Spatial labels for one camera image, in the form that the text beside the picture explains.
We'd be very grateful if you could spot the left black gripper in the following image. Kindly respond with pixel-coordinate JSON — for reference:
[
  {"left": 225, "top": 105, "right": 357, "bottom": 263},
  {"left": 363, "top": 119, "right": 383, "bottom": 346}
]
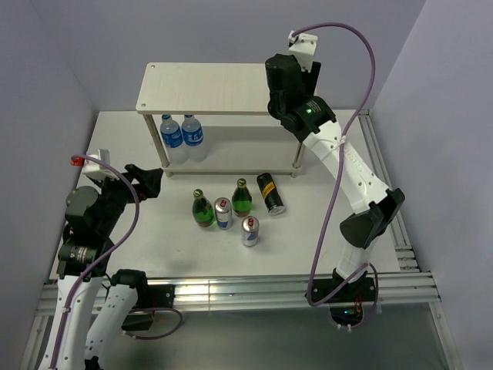
[{"left": 91, "top": 163, "right": 163, "bottom": 234}]

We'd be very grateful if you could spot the green glass bottle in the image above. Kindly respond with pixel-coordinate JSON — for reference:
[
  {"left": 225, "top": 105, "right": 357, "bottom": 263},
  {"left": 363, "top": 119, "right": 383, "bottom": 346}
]
[
  {"left": 232, "top": 178, "right": 253, "bottom": 217},
  {"left": 192, "top": 189, "right": 214, "bottom": 227}
]

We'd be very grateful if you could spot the silver blue energy can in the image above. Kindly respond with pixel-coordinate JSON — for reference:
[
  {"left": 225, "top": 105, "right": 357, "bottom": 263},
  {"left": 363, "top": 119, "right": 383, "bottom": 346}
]
[
  {"left": 241, "top": 216, "right": 260, "bottom": 247},
  {"left": 214, "top": 197, "right": 233, "bottom": 230}
]

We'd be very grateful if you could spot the black yellow can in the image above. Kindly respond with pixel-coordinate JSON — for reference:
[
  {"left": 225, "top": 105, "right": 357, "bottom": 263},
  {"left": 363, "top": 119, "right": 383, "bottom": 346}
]
[{"left": 257, "top": 173, "right": 285, "bottom": 217}]

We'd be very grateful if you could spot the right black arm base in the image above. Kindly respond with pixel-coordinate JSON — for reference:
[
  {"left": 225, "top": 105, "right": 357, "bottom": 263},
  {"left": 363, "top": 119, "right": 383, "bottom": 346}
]
[{"left": 305, "top": 273, "right": 379, "bottom": 332}]

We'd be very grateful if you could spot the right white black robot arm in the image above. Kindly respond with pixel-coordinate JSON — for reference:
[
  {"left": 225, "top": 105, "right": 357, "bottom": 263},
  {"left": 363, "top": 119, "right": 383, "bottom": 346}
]
[{"left": 265, "top": 54, "right": 405, "bottom": 301}]

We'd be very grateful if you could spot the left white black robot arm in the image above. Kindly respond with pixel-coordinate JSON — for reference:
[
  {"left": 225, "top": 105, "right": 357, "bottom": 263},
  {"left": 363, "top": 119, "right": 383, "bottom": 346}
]
[{"left": 39, "top": 164, "right": 163, "bottom": 369}]

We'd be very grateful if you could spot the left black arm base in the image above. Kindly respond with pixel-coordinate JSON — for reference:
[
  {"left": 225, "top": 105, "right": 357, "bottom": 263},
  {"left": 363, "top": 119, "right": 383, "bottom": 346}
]
[{"left": 122, "top": 284, "right": 175, "bottom": 332}]

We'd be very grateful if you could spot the white two-tier shelf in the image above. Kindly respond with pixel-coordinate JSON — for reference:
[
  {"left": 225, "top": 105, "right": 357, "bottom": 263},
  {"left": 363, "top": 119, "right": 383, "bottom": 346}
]
[{"left": 136, "top": 62, "right": 304, "bottom": 177}]

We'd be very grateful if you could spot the left water bottle blue label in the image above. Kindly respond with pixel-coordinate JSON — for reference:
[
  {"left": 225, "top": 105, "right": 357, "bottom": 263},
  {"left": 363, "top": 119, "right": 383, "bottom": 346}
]
[{"left": 159, "top": 114, "right": 188, "bottom": 165}]

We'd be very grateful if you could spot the water bottle blue label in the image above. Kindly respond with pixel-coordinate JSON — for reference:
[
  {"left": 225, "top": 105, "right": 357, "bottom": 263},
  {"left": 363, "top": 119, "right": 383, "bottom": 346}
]
[
  {"left": 159, "top": 114, "right": 188, "bottom": 165},
  {"left": 181, "top": 114, "right": 206, "bottom": 162}
]

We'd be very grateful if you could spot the right water bottle blue label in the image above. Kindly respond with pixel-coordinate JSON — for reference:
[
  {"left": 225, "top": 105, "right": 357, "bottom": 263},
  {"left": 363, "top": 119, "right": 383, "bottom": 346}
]
[{"left": 181, "top": 114, "right": 206, "bottom": 162}]

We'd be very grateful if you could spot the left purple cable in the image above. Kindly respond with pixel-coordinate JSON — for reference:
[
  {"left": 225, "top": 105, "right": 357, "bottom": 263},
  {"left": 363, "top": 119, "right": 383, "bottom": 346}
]
[{"left": 48, "top": 154, "right": 183, "bottom": 367}]

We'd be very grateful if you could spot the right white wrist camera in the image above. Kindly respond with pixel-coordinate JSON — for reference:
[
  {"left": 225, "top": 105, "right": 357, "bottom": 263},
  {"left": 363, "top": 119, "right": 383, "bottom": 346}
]
[{"left": 287, "top": 31, "right": 318, "bottom": 72}]

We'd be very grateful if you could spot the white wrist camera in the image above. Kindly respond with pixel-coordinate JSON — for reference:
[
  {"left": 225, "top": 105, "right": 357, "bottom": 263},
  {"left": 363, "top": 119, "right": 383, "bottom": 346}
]
[
  {"left": 287, "top": 31, "right": 318, "bottom": 72},
  {"left": 70, "top": 149, "right": 117, "bottom": 182}
]

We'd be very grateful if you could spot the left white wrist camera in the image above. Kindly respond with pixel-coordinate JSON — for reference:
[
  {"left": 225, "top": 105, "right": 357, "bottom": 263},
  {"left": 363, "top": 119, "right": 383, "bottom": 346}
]
[{"left": 70, "top": 149, "right": 117, "bottom": 182}]

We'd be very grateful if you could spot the aluminium front rail frame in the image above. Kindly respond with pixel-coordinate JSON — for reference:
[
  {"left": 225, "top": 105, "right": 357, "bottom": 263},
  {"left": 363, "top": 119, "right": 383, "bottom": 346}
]
[{"left": 20, "top": 271, "right": 464, "bottom": 369}]

